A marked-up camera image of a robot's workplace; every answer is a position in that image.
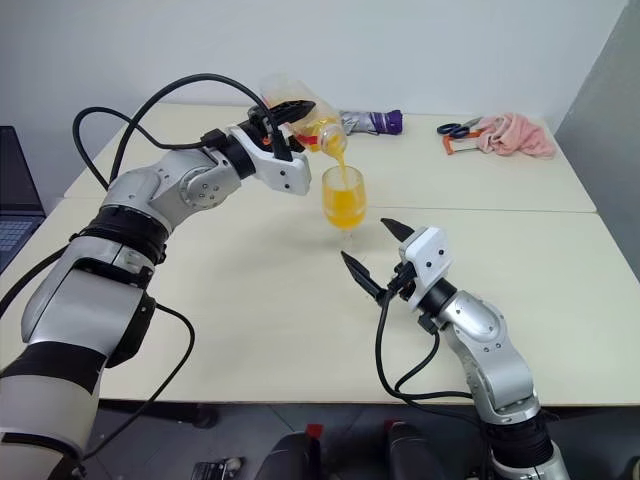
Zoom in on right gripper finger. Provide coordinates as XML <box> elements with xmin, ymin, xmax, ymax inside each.
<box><xmin>340</xmin><ymin>251</ymin><xmax>389</xmax><ymax>301</ymax></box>
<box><xmin>380</xmin><ymin>218</ymin><xmax>416</xmax><ymax>245</ymax></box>

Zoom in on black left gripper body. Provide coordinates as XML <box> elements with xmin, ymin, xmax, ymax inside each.
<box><xmin>238</xmin><ymin>102</ymin><xmax>296</xmax><ymax>151</ymax></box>

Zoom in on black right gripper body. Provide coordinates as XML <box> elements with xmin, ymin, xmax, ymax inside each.
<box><xmin>385</xmin><ymin>260</ymin><xmax>419</xmax><ymax>300</ymax></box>

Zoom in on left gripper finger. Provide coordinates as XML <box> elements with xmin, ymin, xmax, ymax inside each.
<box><xmin>268</xmin><ymin>99</ymin><xmax>319</xmax><ymax>125</ymax></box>

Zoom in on clear orange juice bottle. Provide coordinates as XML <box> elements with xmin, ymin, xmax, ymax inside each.
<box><xmin>258</xmin><ymin>72</ymin><xmax>350</xmax><ymax>157</ymax></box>

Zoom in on glass of orange juice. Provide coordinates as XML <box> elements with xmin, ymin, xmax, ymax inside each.
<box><xmin>319</xmin><ymin>164</ymin><xmax>369</xmax><ymax>247</ymax></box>

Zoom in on folded silver purple umbrella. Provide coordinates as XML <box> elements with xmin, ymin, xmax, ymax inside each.
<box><xmin>337</xmin><ymin>108</ymin><xmax>404</xmax><ymax>136</ymax></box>

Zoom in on orange framed hand tool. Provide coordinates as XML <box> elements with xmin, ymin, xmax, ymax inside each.
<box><xmin>440</xmin><ymin>128</ymin><xmax>489</xmax><ymax>156</ymax></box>

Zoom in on pink cloth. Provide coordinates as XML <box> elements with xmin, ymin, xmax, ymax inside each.
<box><xmin>477</xmin><ymin>112</ymin><xmax>556</xmax><ymax>160</ymax></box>

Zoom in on black rounded shape red mark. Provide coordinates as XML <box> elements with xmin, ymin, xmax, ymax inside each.
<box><xmin>259</xmin><ymin>423</ymin><xmax>332</xmax><ymax>480</ymax></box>
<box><xmin>382</xmin><ymin>419</ymin><xmax>447</xmax><ymax>480</ymax></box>

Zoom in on black table caster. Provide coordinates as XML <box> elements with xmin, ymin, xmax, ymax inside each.
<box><xmin>187</xmin><ymin>403</ymin><xmax>220</xmax><ymax>429</ymax></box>

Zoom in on grey partition panel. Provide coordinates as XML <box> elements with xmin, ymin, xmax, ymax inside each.
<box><xmin>552</xmin><ymin>0</ymin><xmax>640</xmax><ymax>281</ymax></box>

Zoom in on small black wheeled base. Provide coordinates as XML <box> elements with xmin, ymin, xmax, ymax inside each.
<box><xmin>192</xmin><ymin>457</ymin><xmax>247</xmax><ymax>480</ymax></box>

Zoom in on dark laptop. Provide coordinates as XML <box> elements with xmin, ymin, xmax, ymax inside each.
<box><xmin>0</xmin><ymin>125</ymin><xmax>46</xmax><ymax>275</ymax></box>

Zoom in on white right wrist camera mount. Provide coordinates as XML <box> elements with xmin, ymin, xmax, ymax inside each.
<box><xmin>399</xmin><ymin>225</ymin><xmax>454</xmax><ymax>304</ymax></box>

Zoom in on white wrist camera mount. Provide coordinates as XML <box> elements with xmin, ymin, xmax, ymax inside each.
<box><xmin>227</xmin><ymin>124</ymin><xmax>314</xmax><ymax>197</ymax></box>
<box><xmin>399</xmin><ymin>225</ymin><xmax>454</xmax><ymax>304</ymax></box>

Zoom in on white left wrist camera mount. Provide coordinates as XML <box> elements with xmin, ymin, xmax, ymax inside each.
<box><xmin>227</xmin><ymin>124</ymin><xmax>314</xmax><ymax>197</ymax></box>

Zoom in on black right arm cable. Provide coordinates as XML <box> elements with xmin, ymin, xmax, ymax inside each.
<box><xmin>374</xmin><ymin>288</ymin><xmax>499</xmax><ymax>454</ymax></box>

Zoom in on blue handled scissors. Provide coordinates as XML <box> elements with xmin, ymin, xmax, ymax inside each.
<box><xmin>435</xmin><ymin>115</ymin><xmax>484</xmax><ymax>138</ymax></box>

